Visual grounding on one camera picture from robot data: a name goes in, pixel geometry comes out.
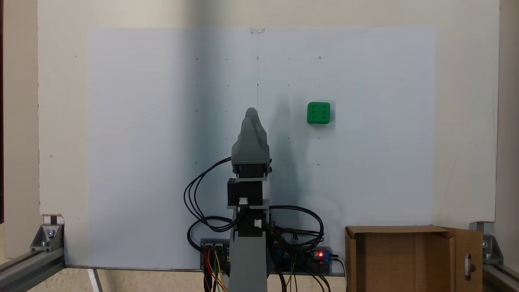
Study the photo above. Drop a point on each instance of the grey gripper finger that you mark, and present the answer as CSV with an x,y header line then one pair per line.
x,y
247,123
256,125

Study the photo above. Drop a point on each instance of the green dice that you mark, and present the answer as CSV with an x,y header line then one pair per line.
x,y
318,112

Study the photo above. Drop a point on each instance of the grey koch robot arm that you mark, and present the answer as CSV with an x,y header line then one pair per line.
x,y
247,259

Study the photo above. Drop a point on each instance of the clear tape piece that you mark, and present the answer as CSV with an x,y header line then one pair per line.
x,y
257,30

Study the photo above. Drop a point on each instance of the black motor controller board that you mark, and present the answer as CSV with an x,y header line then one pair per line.
x,y
215,253

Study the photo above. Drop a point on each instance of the blue board with red led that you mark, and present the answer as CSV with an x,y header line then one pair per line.
x,y
316,257

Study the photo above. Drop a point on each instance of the brown cardboard box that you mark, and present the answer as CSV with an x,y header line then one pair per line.
x,y
389,259

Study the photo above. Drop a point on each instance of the metal corner bracket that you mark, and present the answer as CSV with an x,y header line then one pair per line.
x,y
491,249
48,237

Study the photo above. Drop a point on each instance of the aluminium frame rail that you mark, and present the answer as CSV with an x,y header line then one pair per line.
x,y
28,269
500,278

